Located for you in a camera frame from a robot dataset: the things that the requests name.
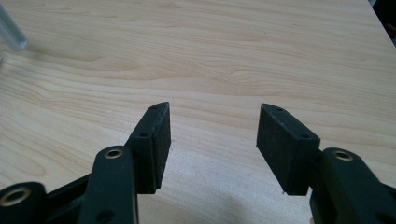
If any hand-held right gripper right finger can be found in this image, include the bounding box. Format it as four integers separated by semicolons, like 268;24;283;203
256;103;321;197

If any clear plastic box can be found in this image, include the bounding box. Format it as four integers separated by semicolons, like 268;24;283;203
0;4;29;51

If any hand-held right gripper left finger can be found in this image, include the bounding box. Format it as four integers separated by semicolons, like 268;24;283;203
124;101;173;195

